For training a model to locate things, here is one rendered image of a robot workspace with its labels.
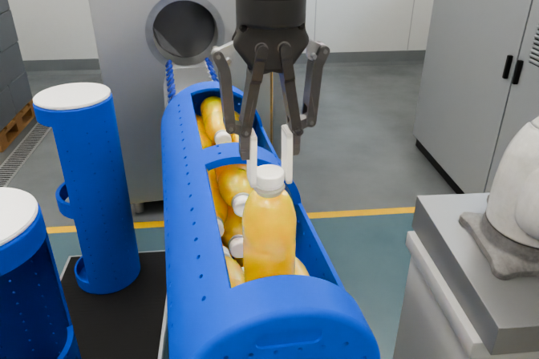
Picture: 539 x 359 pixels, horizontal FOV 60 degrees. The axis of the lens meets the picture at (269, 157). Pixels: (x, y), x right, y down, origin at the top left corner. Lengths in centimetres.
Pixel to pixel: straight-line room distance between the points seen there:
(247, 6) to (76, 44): 539
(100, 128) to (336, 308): 141
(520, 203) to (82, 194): 155
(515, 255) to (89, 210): 154
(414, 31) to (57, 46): 414
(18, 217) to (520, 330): 103
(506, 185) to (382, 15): 503
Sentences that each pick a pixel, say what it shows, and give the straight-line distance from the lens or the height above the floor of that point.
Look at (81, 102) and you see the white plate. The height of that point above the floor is 104.
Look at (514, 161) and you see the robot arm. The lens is 91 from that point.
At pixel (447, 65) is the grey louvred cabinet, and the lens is 333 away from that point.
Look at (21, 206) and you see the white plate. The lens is 126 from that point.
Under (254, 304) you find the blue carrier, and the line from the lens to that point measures 59.
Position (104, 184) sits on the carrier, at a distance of 196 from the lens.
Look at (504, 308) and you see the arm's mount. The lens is 91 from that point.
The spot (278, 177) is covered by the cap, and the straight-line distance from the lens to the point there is 58.
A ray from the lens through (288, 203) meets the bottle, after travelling 61.
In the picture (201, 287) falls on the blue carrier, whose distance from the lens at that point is 66.
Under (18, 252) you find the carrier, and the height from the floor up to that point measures 99.
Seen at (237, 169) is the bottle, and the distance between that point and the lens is 93.
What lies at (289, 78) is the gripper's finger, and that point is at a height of 149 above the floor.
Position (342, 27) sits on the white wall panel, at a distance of 576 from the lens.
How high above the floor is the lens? 165
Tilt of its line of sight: 28 degrees down
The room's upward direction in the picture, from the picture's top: straight up
